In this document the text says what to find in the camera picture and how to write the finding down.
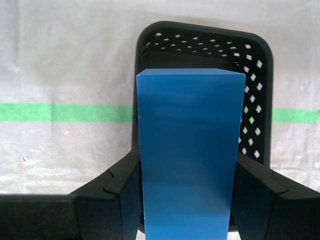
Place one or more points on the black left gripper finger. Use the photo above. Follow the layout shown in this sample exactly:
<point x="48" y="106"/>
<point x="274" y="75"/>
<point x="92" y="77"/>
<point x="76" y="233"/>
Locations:
<point x="275" y="207"/>
<point x="75" y="215"/>

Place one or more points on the blue rectangular block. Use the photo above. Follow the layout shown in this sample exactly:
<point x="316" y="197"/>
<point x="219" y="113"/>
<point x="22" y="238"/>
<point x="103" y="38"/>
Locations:
<point x="187" y="150"/>

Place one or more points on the black perforated plastic basket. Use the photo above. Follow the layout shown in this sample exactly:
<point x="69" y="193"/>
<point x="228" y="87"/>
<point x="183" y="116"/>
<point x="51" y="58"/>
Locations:
<point x="260" y="50"/>

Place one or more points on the long green tape strip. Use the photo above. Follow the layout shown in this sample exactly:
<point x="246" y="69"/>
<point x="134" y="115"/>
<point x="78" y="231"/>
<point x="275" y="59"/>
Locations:
<point x="62" y="113"/>

